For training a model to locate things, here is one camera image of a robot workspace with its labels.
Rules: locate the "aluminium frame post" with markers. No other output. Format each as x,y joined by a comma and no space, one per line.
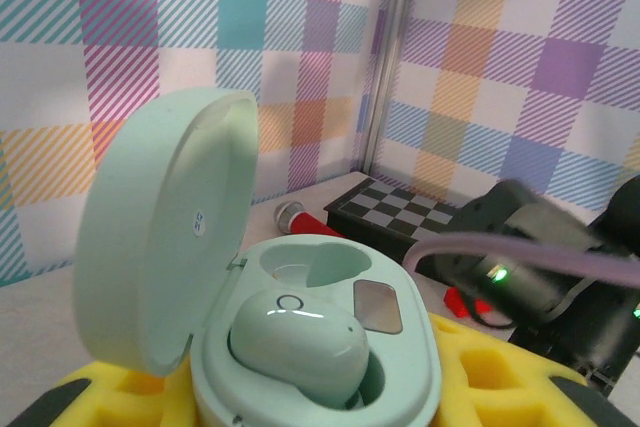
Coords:
395,47

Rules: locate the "mint green earbud charging case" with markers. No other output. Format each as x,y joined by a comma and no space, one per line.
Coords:
150,227

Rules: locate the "black chessboard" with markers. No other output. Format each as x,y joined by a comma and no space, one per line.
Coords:
395,212

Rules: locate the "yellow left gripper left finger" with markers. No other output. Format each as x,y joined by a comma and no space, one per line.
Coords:
140,402

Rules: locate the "red toy brick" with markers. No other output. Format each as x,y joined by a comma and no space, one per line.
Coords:
456,303

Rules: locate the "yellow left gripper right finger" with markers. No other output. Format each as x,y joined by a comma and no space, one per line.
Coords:
500,397

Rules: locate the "red toy microphone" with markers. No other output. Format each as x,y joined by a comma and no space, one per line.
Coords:
310,222

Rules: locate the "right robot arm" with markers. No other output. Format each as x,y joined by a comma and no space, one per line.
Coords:
540,297

